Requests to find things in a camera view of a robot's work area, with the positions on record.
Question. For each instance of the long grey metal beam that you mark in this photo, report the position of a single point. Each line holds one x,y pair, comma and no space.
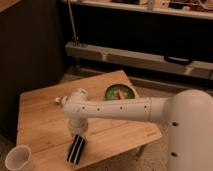
203,70

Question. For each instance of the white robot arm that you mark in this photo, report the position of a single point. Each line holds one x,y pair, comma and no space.
189,115

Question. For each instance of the black handle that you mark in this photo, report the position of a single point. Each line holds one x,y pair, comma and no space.
178,61

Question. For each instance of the white squeeze bottle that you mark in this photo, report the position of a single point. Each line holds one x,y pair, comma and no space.
61,100

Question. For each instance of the white plastic cup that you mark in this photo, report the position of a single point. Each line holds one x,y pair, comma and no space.
20,158

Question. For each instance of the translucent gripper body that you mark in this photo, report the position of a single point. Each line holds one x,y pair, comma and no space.
77,131

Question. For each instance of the green bowl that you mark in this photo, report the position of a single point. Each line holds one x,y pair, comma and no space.
111,92

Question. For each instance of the white shelf board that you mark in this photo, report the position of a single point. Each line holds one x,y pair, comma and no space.
139,8

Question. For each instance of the orange carrot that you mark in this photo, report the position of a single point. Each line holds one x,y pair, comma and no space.
120,95

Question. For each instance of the metal pole stand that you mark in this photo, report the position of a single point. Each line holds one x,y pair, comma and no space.
75,38

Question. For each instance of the wooden table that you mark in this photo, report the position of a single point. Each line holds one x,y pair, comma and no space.
43,127

